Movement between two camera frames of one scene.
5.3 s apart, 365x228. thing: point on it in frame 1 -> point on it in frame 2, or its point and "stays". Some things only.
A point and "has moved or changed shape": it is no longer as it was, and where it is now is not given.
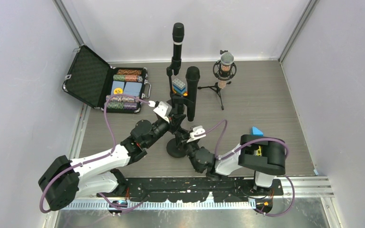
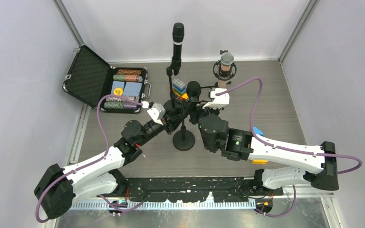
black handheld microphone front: x=192 y=75 has moved or changed shape
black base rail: x=190 y=189 stays
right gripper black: x=182 y=138 -> x=196 y=106
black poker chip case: x=92 y=80 stays
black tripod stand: x=217 y=89 stays
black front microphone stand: x=177 y=147 has moved or changed shape
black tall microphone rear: x=178 y=38 stays
